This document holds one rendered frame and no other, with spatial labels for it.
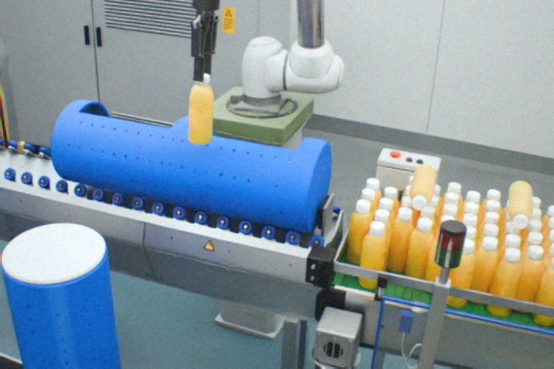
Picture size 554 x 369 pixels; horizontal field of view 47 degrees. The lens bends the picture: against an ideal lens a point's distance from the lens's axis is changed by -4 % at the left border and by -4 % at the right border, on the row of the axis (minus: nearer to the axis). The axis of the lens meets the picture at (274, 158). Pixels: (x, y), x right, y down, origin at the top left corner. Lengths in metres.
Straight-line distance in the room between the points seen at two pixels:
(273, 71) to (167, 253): 0.81
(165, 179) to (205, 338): 1.21
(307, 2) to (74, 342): 1.36
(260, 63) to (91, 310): 1.17
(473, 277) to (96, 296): 1.02
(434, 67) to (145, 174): 2.99
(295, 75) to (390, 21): 2.23
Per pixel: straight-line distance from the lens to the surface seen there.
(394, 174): 2.17
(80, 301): 1.77
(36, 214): 2.38
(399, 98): 4.76
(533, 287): 1.87
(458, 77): 4.65
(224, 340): 3.03
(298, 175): 1.84
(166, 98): 3.93
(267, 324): 3.01
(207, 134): 1.86
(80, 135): 2.13
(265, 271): 2.02
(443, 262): 1.55
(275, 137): 2.42
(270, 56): 2.49
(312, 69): 2.44
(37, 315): 1.79
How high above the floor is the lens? 2.04
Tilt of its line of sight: 26 degrees down
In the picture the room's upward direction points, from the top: 2 degrees clockwise
